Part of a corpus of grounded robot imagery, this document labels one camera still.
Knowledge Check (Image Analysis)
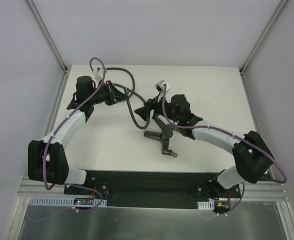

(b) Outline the black flexible hose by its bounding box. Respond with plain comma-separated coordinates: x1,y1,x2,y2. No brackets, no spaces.
104,66,154,130

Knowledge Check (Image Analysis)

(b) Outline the dark grey faucet valve fitting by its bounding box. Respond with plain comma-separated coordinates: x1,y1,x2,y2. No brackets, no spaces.
144,115,178,158

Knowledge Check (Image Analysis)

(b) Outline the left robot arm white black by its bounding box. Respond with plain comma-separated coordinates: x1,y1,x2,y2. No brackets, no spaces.
27,75,129,195

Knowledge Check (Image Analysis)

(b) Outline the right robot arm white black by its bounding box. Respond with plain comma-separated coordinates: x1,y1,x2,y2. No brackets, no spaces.
134,94,273,198

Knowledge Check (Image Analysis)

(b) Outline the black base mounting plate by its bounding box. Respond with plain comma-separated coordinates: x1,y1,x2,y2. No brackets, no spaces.
64,170,241,209

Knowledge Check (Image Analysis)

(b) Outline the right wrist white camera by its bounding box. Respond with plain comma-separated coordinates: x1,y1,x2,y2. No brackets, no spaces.
155,80,171,94

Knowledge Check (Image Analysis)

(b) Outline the wrist white camera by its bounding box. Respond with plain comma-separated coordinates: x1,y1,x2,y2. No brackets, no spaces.
155,80,171,94
92,67,105,83

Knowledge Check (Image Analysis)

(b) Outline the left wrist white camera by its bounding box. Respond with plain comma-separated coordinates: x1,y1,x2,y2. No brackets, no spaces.
92,67,105,83

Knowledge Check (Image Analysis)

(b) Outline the left aluminium frame post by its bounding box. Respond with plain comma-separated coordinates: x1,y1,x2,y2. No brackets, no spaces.
24,0,68,73

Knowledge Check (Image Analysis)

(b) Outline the aluminium frame post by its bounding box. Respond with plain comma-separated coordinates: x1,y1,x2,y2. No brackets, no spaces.
24,0,68,73
239,0,290,76

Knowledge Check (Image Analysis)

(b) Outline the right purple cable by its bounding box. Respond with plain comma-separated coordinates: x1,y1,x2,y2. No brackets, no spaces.
160,83,288,217

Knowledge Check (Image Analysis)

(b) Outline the right white cable duct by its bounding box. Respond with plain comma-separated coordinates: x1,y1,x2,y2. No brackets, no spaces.
197,201,215,211

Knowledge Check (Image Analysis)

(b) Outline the white cable duct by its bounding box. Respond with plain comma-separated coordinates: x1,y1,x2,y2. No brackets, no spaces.
197,201,215,211
29,196,107,208

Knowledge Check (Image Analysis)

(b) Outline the left white cable duct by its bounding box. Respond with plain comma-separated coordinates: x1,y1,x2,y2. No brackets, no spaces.
29,196,107,208

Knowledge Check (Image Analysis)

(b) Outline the front aluminium rail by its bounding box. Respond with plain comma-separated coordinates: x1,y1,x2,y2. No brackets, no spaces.
18,176,290,202

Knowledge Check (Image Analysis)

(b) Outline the right aluminium frame post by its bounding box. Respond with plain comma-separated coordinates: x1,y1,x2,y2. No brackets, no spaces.
239,0,290,76

